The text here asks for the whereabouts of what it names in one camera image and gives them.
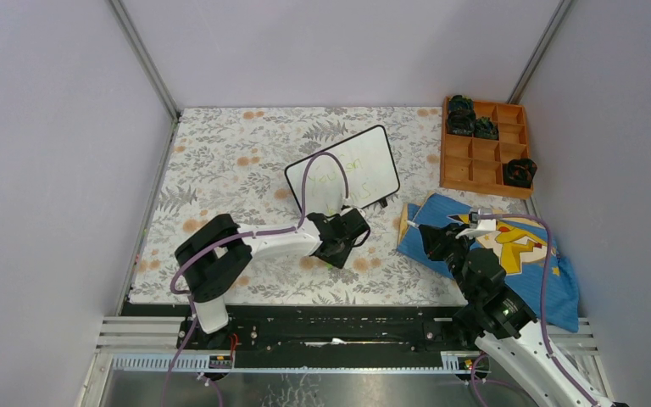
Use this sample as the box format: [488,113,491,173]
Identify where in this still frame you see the small black-framed whiteboard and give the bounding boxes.
[284,125,401,215]

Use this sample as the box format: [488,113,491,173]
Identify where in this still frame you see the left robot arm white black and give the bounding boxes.
[170,207,370,348]

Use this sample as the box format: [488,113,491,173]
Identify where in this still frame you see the aluminium frame post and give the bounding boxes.
[106,0,181,120]
[507,0,576,104]

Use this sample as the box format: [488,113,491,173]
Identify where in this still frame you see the blue yellow cartoon cloth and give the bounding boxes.
[402,193,580,332]

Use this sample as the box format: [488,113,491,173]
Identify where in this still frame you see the orange wooden compartment tray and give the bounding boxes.
[439,96,534,199]

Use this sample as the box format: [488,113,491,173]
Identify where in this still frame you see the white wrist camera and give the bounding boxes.
[456,209,497,239]
[338,205,365,220]

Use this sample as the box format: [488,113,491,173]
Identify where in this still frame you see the floral patterned table mat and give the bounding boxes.
[129,105,540,307]

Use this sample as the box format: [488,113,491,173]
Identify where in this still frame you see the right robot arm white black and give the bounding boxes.
[417,224,616,406]

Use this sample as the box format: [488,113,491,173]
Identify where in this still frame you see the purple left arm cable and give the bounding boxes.
[159,151,352,407]

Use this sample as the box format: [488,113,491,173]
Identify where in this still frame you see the black object tray top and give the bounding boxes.
[447,94,474,114]

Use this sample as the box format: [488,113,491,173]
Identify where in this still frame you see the black object tray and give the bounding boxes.
[503,159,538,188]
[474,116,499,141]
[446,109,476,137]
[447,94,474,114]

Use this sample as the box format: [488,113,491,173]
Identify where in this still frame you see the left aluminium frame post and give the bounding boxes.
[106,0,181,120]

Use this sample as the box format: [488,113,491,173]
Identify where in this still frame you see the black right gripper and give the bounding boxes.
[417,222,476,300]

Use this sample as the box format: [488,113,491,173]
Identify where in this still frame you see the black object tray middle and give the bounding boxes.
[474,116,499,141]

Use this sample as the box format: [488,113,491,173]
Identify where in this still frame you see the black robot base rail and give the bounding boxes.
[176,303,506,372]

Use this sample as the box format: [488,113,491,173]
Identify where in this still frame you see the black object tray right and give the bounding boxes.
[503,159,538,188]

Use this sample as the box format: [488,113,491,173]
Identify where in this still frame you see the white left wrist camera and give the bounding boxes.
[338,205,365,220]

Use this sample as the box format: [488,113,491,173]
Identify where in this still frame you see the right aluminium frame post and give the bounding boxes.
[507,0,576,104]

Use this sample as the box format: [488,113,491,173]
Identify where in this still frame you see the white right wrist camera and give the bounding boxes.
[456,209,497,239]

